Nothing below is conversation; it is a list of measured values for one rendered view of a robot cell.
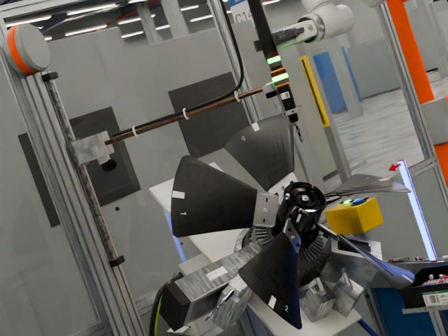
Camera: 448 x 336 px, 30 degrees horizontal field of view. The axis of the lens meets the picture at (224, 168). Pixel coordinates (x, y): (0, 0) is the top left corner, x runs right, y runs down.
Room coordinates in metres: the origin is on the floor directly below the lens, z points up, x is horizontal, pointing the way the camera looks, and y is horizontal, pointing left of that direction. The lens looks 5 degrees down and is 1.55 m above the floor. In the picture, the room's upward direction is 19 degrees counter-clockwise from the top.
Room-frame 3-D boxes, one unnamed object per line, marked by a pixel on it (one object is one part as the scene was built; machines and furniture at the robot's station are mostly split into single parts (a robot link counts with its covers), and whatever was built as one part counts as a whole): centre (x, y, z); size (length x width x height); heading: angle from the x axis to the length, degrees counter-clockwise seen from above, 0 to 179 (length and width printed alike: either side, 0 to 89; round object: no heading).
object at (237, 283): (2.13, 0.06, 1.08); 0.07 x 0.04 x 0.06; 135
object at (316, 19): (2.42, -0.37, 1.65); 0.09 x 0.03 x 0.08; 35
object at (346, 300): (2.31, -0.20, 0.91); 0.12 x 0.08 x 0.12; 35
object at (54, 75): (2.56, 0.41, 1.48); 0.05 x 0.03 x 0.62; 160
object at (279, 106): (2.33, -0.22, 1.49); 0.09 x 0.07 x 0.10; 70
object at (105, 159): (2.53, 0.32, 1.48); 0.05 x 0.04 x 0.05; 70
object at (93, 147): (2.54, 0.36, 1.53); 0.10 x 0.07 x 0.08; 70
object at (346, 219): (2.77, -0.36, 1.02); 0.16 x 0.10 x 0.11; 35
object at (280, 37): (2.30, -0.28, 1.65); 0.07 x 0.03 x 0.03; 125
